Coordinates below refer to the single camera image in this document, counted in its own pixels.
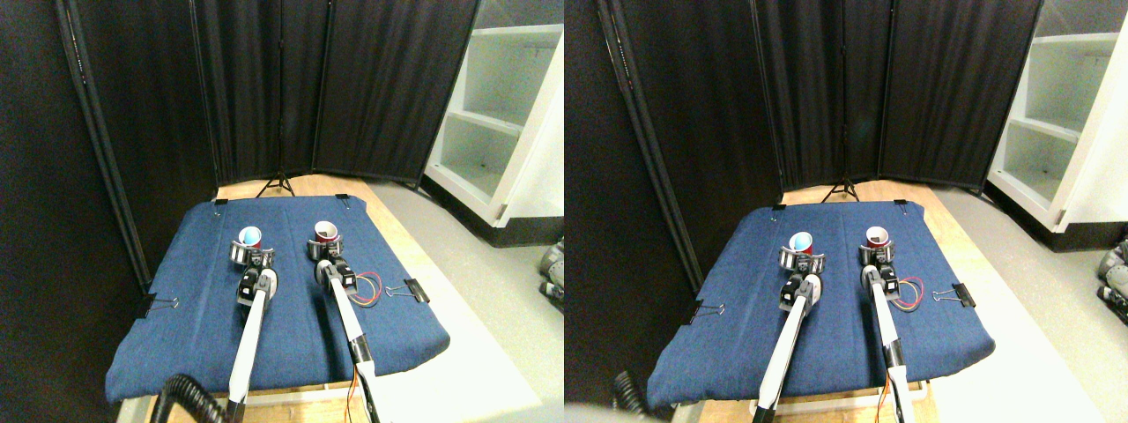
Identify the grey black equipment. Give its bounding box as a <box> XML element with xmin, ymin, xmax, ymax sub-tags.
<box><xmin>1095</xmin><ymin>238</ymin><xmax>1128</xmax><ymax>320</ymax></box>
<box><xmin>538</xmin><ymin>236</ymin><xmax>564</xmax><ymax>315</ymax></box>

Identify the black tripod stand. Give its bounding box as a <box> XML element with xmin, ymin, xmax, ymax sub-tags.
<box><xmin>257</xmin><ymin>0</ymin><xmax>297</xmax><ymax>202</ymax></box>
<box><xmin>822</xmin><ymin>0</ymin><xmax>861</xmax><ymax>205</ymax></box>

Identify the dark blue cloth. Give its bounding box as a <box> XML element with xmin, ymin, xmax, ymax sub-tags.
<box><xmin>646</xmin><ymin>201</ymin><xmax>995</xmax><ymax>408</ymax></box>
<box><xmin>104</xmin><ymin>196</ymin><xmax>450</xmax><ymax>404</ymax></box>

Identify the black ribbed hose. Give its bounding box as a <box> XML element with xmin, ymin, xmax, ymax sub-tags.
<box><xmin>159</xmin><ymin>375</ymin><xmax>232</xmax><ymax>423</ymax></box>
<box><xmin>612</xmin><ymin>370</ymin><xmax>655</xmax><ymax>417</ymax></box>

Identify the white shelf unit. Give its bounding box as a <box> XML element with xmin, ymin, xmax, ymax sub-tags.
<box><xmin>421</xmin><ymin>0</ymin><xmax>564</xmax><ymax>250</ymax></box>
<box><xmin>985</xmin><ymin>0</ymin><xmax>1128</xmax><ymax>256</ymax></box>

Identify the red wire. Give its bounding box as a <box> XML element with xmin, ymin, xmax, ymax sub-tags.
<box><xmin>348</xmin><ymin>271</ymin><xmax>385</xmax><ymax>308</ymax></box>
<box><xmin>894</xmin><ymin>276</ymin><xmax>927</xmax><ymax>312</ymax></box>

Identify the black curtain pole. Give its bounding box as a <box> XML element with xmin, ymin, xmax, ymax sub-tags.
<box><xmin>55</xmin><ymin>0</ymin><xmax>152</xmax><ymax>296</ymax></box>
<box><xmin>599</xmin><ymin>0</ymin><xmax>708</xmax><ymax>305</ymax></box>

